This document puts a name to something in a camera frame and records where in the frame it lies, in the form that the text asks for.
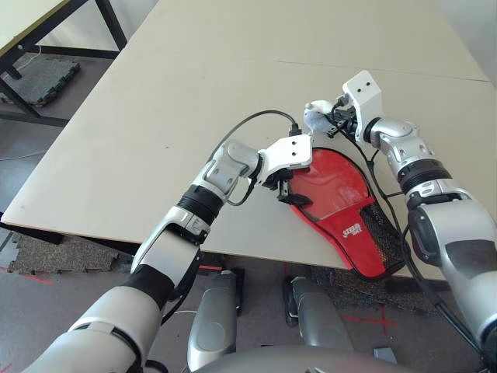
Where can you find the dark grey foam floor mat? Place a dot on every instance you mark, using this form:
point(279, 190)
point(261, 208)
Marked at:
point(42, 79)

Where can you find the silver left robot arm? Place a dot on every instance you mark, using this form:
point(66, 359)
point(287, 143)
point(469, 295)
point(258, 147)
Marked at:
point(229, 163)

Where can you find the grey robot left leg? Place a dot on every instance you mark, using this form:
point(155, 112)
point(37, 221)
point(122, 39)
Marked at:
point(213, 326)

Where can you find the red black paddle case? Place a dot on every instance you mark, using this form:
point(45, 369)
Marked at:
point(357, 248)

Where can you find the grey robot torso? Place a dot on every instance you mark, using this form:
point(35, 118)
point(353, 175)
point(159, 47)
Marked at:
point(291, 361)

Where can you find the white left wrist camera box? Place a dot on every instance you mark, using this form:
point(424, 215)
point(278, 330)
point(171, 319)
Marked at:
point(291, 151)

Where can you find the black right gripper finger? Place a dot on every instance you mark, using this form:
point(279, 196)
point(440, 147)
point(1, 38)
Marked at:
point(335, 130)
point(343, 103)

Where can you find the grey robot right leg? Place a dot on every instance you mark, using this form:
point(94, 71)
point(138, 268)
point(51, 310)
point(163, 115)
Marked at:
point(322, 318)

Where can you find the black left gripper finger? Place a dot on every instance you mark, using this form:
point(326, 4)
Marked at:
point(299, 199)

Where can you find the dark speckled floor mat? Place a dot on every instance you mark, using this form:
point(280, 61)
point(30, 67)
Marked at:
point(349, 287)

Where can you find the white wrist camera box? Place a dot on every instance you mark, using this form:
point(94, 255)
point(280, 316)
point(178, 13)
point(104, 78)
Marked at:
point(367, 101)
point(291, 151)

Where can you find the small grey floor box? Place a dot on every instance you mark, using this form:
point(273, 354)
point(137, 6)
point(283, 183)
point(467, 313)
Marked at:
point(385, 355)

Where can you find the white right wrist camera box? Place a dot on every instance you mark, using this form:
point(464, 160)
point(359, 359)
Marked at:
point(367, 101)

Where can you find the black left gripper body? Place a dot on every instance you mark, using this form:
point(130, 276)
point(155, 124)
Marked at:
point(277, 180)

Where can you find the brown speckled floor mat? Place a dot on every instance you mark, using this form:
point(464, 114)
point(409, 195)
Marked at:
point(58, 256)

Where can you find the grey robot leg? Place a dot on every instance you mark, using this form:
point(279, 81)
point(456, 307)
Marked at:
point(322, 318)
point(213, 326)

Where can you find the beige side table black frame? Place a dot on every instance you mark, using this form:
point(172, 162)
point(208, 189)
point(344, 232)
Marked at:
point(27, 19)

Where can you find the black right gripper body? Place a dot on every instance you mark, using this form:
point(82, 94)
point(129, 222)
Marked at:
point(345, 118)

